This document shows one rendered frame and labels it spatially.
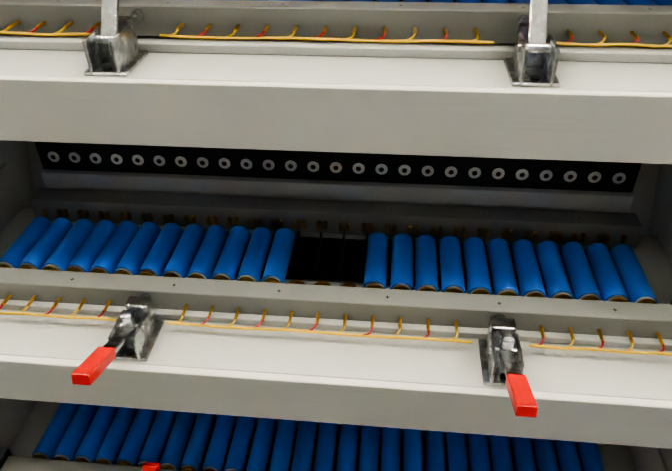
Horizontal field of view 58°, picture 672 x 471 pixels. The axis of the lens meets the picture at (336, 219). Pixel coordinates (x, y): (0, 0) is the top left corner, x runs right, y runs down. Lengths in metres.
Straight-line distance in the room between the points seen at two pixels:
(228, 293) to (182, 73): 0.17
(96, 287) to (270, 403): 0.16
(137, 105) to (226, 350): 0.18
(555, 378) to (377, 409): 0.13
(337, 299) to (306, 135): 0.13
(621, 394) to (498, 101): 0.22
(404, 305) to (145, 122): 0.22
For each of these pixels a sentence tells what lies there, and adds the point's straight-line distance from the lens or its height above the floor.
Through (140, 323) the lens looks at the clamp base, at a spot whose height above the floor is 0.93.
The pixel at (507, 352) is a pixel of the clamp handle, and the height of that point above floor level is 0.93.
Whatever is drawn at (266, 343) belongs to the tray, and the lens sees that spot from 0.46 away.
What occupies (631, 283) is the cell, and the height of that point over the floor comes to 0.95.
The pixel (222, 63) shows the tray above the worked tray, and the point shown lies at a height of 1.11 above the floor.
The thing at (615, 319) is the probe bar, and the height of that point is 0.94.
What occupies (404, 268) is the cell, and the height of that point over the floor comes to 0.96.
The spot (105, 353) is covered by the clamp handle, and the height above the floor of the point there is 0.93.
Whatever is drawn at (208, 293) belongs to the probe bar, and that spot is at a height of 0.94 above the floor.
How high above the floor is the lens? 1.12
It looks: 15 degrees down
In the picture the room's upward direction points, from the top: 1 degrees clockwise
